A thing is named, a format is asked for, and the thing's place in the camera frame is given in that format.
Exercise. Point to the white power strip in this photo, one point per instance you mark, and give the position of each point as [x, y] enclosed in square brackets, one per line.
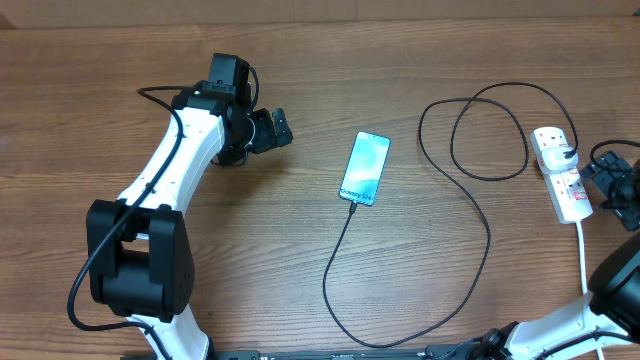
[568, 195]

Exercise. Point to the white charger plug adapter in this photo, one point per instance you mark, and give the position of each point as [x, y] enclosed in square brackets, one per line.
[557, 159]

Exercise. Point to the blue Galaxy smartphone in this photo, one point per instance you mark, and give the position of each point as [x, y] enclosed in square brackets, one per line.
[365, 168]

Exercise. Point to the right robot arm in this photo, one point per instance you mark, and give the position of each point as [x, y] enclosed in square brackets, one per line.
[607, 315]

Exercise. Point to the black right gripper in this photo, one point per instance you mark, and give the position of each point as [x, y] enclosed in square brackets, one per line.
[601, 174]

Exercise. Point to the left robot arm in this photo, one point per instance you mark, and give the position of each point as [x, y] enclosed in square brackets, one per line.
[139, 261]

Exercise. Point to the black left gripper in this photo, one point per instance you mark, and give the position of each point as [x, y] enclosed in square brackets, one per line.
[268, 136]

